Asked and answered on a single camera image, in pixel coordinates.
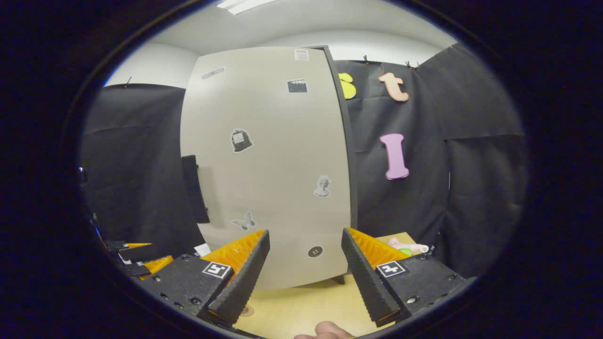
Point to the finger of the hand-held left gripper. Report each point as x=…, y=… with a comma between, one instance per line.
x=136, y=253
x=139, y=269

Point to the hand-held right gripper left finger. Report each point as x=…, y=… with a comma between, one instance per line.
x=242, y=282

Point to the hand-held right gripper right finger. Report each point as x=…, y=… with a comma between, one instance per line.
x=367, y=282

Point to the beige cabinet door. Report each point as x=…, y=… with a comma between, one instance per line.
x=273, y=155

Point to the green and pink plush toy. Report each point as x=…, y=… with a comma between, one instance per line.
x=407, y=247

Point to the black backdrop cloth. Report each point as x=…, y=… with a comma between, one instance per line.
x=136, y=165
x=471, y=188

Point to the ceiling light panel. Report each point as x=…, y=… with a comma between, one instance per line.
x=245, y=4

